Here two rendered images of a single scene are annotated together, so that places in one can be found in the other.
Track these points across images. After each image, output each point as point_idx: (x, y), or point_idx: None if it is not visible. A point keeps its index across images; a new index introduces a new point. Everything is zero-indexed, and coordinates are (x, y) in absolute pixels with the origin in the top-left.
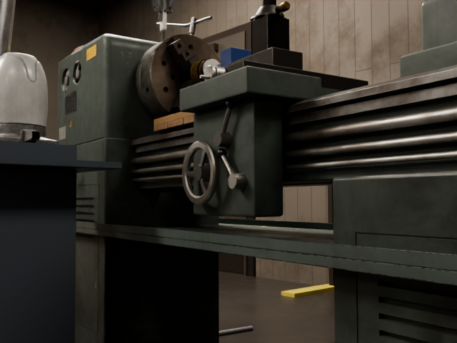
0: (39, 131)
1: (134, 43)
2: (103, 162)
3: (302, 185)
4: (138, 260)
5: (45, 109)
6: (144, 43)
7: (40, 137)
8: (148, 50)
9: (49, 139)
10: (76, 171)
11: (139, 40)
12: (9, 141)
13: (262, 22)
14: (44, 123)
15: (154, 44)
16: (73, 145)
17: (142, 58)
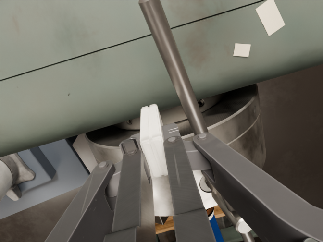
0: (13, 184)
1: (58, 140)
2: (79, 187)
3: None
4: None
5: (4, 192)
6: (88, 130)
7: (16, 182)
8: (102, 160)
9: (24, 179)
10: None
11: (68, 131)
12: (2, 199)
13: None
14: (11, 183)
15: (120, 119)
16: (48, 180)
17: (92, 150)
